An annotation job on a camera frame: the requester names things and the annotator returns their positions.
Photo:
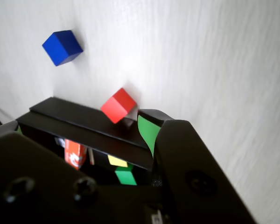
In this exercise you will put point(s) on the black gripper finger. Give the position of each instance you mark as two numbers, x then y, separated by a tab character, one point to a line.
189	163
37	186

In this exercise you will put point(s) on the yellow wooden cube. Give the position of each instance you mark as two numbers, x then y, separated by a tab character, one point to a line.
117	161

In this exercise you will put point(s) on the blue wooden cube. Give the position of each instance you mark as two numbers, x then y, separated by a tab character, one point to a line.
60	46

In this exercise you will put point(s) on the orange printed carton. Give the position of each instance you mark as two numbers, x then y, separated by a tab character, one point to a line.
74	156

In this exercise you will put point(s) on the red wooden cube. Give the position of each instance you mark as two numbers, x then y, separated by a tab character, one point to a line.
117	106

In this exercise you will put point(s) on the black cardboard box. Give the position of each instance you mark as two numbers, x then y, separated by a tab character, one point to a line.
84	137

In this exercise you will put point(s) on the green wooden cube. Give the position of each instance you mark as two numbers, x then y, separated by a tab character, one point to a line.
126	176

